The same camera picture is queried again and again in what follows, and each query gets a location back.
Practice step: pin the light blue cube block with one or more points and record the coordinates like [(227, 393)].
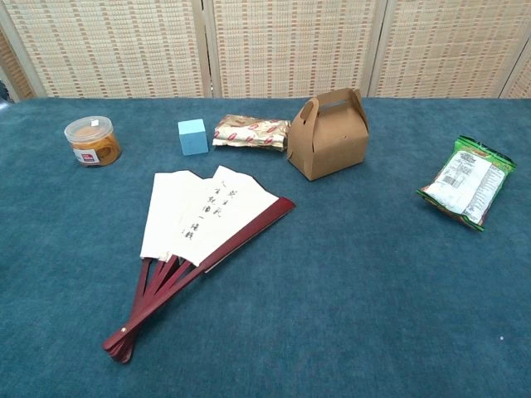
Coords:
[(193, 139)]

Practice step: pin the clear plastic jar of snacks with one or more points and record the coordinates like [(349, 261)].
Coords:
[(93, 145)]

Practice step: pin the brown kraft gable box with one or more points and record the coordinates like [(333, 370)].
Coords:
[(332, 145)]

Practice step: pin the green white snack bag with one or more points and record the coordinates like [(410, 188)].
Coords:
[(469, 182)]

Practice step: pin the gold foil snack packet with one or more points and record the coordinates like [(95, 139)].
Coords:
[(249, 133)]

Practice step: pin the blue felt table cover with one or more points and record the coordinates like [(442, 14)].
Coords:
[(332, 290)]

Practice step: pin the woven bamboo screen panel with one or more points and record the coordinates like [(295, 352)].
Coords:
[(12, 66), (448, 41), (520, 81), (108, 45), (290, 41)]

